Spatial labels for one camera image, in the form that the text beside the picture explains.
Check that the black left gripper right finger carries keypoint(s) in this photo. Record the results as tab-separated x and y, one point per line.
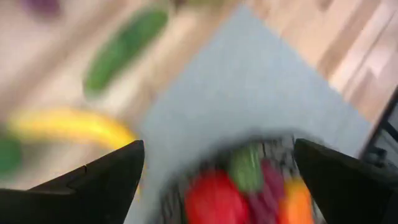
348	193

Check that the grey woven placemat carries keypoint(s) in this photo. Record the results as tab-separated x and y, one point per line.
248	87

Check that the green apple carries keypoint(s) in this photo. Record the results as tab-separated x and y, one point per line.
245	169

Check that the green lime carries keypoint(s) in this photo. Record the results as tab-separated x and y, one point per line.
7	155

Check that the orange round fruit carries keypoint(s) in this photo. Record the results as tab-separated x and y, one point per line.
295	202

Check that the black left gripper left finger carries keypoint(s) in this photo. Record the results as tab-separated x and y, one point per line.
77	193

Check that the purple onion braid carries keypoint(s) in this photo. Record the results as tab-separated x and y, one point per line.
42	6

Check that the purple grape bunch with leaf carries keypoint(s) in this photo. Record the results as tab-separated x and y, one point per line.
267	193

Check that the green cucumber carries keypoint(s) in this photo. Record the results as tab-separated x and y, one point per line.
124	49

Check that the black table frame rail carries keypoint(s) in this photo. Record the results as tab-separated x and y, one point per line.
382	133

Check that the dark wicker basket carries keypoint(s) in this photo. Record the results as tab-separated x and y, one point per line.
273	144

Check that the yellow banana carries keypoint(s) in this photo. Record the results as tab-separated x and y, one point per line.
71	126

